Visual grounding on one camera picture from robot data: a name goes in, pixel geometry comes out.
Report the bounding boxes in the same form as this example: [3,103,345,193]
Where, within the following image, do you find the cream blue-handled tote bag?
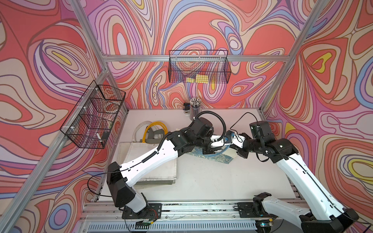
[188,146,238,164]

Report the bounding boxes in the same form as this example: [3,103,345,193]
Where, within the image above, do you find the white yellow-handled bag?
[117,134,178,186]

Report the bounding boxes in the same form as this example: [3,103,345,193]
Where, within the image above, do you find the olive green canvas bag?
[124,127,177,186]

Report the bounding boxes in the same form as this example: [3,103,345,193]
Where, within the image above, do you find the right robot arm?
[224,121,363,233]

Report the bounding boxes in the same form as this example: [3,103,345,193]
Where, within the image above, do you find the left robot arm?
[105,111,226,213]

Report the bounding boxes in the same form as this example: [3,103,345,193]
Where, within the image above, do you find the black cup of sticks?
[189,97,202,120]

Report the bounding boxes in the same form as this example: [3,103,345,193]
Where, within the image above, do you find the yellow sticky notes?
[186,74,209,83]

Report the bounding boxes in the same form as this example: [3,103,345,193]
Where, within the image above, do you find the aluminium frame post right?
[258,1,329,114]

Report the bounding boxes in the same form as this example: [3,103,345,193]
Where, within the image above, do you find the aluminium frame post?
[258,1,329,114]
[68,0,130,113]

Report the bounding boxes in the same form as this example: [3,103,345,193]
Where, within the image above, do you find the black wire basket back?
[168,49,232,84]

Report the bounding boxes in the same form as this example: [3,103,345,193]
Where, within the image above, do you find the black wire basket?
[168,49,232,84]
[60,81,126,149]

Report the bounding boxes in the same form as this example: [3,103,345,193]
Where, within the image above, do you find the black wire basket left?
[60,81,126,149]

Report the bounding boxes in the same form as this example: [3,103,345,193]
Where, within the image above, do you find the aluminium frame crossbar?
[101,54,290,62]

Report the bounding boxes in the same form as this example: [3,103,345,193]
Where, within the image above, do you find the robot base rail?
[78,199,321,233]

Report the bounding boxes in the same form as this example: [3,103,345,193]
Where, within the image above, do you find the aluminium frame post left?
[68,0,130,113]

